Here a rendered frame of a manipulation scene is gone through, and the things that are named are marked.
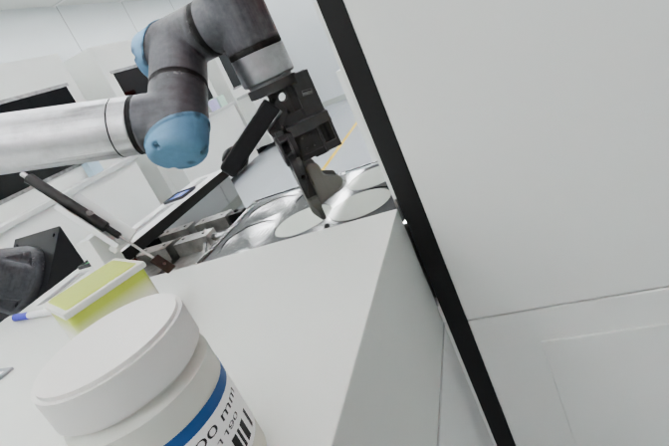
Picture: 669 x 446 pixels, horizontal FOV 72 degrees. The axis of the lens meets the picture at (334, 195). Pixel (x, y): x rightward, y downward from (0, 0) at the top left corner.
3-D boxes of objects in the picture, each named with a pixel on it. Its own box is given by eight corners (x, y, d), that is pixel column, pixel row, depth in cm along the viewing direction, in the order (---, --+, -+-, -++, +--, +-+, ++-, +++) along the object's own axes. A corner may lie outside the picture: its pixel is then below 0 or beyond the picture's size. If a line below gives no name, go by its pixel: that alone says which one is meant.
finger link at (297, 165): (319, 196, 64) (292, 139, 61) (309, 201, 63) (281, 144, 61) (313, 189, 68) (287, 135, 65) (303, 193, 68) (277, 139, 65)
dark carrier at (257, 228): (414, 154, 83) (413, 151, 83) (388, 256, 53) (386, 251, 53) (258, 204, 96) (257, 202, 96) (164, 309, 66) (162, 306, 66)
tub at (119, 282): (181, 320, 43) (143, 259, 41) (108, 378, 38) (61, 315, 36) (149, 310, 48) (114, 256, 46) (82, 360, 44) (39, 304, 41)
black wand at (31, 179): (15, 179, 51) (17, 171, 51) (26, 174, 52) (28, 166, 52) (166, 277, 52) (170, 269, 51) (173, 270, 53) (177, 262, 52)
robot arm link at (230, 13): (203, -16, 63) (254, -45, 60) (239, 61, 67) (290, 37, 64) (173, -16, 56) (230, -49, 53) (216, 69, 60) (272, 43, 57)
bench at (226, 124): (265, 157, 666) (198, 22, 605) (204, 212, 508) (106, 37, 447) (206, 178, 706) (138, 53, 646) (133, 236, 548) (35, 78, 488)
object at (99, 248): (167, 277, 55) (108, 179, 51) (148, 296, 52) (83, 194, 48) (131, 286, 58) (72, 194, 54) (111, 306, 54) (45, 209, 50)
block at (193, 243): (220, 239, 90) (213, 226, 89) (212, 248, 87) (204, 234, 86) (188, 248, 93) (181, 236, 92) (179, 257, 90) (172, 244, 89)
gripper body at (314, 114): (343, 148, 63) (308, 66, 60) (288, 175, 63) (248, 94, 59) (332, 141, 71) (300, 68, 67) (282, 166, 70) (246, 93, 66)
